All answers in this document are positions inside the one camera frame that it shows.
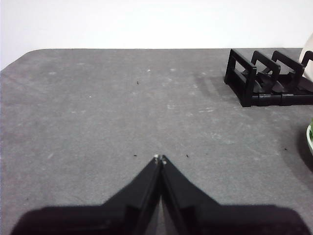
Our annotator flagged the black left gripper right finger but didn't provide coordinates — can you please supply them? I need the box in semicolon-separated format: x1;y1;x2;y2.
159;154;310;235

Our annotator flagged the beige plate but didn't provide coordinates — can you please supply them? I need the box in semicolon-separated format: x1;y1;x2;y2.
300;34;313;81

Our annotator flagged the green plate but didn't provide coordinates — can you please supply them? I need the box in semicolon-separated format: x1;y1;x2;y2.
306;122;313;162

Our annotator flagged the black plate rack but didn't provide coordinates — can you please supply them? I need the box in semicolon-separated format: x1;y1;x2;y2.
224;48;313;108

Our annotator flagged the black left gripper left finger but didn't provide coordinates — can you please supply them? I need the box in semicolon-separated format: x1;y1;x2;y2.
9;154;163;235

